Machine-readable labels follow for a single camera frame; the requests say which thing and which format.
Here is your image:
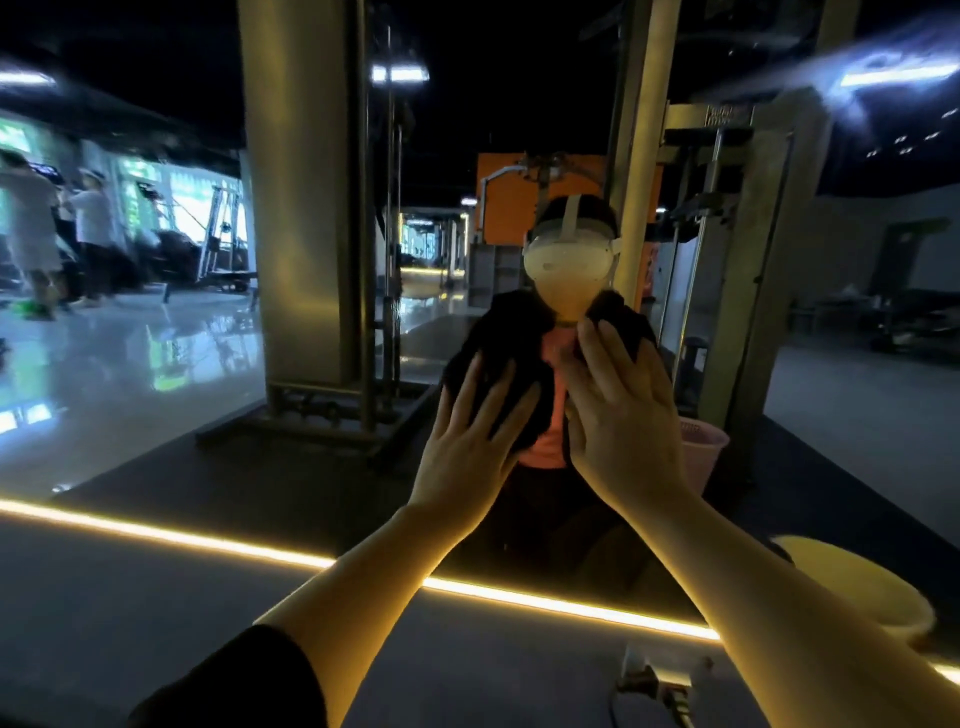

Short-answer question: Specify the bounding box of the small wall plug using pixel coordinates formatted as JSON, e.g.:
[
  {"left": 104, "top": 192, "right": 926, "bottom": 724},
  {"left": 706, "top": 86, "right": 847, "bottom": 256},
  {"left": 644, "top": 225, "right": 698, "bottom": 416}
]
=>
[{"left": 618, "top": 643, "right": 717, "bottom": 728}]

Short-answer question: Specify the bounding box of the person's left hand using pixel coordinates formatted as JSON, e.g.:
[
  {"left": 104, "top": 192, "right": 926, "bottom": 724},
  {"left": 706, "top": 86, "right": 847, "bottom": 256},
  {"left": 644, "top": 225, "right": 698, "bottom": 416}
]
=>
[{"left": 406, "top": 354, "right": 543, "bottom": 542}]

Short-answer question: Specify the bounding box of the person's right hand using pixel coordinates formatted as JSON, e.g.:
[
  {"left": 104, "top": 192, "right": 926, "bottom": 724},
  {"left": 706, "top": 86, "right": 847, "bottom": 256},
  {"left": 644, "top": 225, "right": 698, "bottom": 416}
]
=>
[{"left": 561, "top": 316, "right": 695, "bottom": 516}]

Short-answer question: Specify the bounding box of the white plastic basin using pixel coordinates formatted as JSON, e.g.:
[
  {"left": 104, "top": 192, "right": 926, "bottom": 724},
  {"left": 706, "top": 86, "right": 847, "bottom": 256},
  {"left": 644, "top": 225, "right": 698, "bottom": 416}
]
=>
[{"left": 769, "top": 534, "right": 941, "bottom": 650}]

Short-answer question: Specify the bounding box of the large wall mirror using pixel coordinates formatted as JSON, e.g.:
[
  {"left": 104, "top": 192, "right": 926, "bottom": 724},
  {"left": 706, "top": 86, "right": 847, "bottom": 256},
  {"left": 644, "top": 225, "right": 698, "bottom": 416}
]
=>
[{"left": 0, "top": 0, "right": 960, "bottom": 728}]

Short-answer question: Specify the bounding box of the person's left forearm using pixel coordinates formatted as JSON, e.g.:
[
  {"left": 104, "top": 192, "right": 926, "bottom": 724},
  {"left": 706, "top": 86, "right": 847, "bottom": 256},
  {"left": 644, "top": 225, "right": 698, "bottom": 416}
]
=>
[{"left": 256, "top": 502, "right": 485, "bottom": 728}]

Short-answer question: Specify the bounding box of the person's right forearm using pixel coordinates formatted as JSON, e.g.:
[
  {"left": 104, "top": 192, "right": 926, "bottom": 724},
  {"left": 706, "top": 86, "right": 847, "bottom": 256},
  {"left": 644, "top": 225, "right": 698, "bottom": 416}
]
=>
[{"left": 619, "top": 484, "right": 960, "bottom": 728}]

